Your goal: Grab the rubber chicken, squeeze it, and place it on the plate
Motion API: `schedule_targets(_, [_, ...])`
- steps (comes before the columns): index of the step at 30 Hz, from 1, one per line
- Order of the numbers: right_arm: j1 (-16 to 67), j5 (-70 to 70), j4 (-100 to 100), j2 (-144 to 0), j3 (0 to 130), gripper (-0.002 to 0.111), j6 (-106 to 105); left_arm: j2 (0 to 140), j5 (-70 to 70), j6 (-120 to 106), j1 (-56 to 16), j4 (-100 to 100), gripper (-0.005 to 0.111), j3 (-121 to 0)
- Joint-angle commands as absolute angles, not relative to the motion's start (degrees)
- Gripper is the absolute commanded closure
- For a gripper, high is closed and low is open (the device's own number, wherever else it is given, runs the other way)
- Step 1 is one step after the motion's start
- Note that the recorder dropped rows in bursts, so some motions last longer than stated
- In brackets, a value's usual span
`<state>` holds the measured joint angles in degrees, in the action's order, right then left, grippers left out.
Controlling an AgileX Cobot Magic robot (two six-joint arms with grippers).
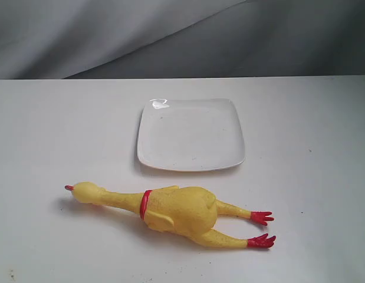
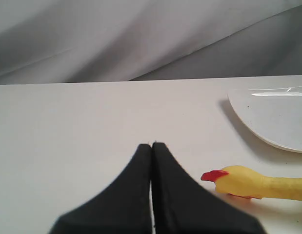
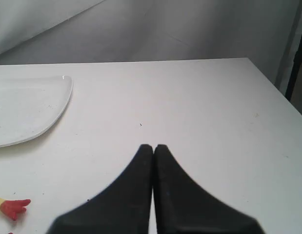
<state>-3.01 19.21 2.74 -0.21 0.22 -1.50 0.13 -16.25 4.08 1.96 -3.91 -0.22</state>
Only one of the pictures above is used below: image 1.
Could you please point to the yellow rubber chicken toy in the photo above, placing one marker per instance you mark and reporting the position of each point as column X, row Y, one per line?
column 186, row 211

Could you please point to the white square plate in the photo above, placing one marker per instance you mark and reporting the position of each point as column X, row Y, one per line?
column 190, row 135

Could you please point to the grey backdrop cloth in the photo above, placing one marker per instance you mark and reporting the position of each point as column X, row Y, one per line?
column 180, row 39

